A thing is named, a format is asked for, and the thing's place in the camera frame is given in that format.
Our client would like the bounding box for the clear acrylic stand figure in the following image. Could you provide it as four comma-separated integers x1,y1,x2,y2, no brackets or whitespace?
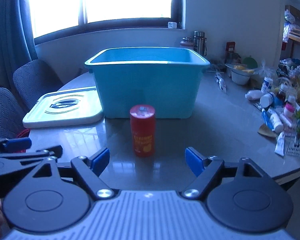
285,108,300,157

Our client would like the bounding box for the white bin lid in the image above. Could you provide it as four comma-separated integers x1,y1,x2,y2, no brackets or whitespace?
23,87,103,129

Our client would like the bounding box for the red dark box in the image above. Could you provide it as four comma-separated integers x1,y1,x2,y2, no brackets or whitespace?
225,41,236,62

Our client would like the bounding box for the white bottle near edge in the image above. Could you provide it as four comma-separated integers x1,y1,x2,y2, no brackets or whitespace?
268,108,283,134

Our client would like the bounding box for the brown syrup bottle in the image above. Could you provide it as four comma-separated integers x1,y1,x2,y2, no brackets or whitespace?
276,83,288,101

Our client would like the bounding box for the grey office chair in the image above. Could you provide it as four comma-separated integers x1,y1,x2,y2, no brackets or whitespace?
13,60,63,110
0,87,25,139

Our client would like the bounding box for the wooden shelf with clutter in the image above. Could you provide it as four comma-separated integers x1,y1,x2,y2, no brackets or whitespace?
281,5,300,58

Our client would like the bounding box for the white bowl with fruit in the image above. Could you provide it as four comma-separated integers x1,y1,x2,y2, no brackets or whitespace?
225,63,255,86

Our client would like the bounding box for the red vitamin tube bottle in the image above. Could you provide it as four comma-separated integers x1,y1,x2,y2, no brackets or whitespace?
130,105,155,157

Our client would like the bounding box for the pink water bottle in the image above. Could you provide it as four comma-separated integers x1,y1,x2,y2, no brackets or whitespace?
180,37,194,50

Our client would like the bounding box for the white sachet packet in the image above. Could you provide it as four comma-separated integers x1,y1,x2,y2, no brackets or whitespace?
215,72,226,93

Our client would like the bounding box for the white medicine bottle upright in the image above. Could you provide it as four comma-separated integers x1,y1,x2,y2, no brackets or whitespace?
261,77,273,94

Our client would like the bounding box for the small white windowsill device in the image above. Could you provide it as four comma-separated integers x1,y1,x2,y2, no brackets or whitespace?
167,22,178,29

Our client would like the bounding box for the steel thermos flask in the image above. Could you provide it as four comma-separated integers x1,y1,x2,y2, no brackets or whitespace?
193,31,207,56

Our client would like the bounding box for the grey office chair far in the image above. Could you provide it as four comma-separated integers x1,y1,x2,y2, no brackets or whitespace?
13,60,63,110

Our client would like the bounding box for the pink cap white bottle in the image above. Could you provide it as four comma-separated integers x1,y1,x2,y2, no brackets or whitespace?
283,103,295,118

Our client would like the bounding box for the grey office chair near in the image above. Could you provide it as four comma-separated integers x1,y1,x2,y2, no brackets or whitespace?
0,87,25,139

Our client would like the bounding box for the teal plastic storage bin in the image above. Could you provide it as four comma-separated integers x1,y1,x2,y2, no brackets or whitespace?
85,47,210,119

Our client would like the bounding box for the white bottle lying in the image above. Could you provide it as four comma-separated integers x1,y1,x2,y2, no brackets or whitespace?
244,89,264,101

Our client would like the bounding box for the white ointment tube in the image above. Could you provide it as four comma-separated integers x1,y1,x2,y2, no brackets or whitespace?
274,131,285,157

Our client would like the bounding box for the green round lid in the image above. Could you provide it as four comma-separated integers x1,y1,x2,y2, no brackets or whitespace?
243,56,258,69

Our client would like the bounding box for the white jar blue label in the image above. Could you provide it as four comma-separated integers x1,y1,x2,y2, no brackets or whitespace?
260,92,275,108

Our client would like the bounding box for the clear plastic bag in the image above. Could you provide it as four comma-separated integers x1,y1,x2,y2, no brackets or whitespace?
254,59,277,83

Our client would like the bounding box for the blue window curtain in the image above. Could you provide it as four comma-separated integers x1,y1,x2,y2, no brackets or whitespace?
0,0,38,87

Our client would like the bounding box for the blue toothpaste tube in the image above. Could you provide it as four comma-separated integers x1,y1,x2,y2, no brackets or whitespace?
261,108,274,131

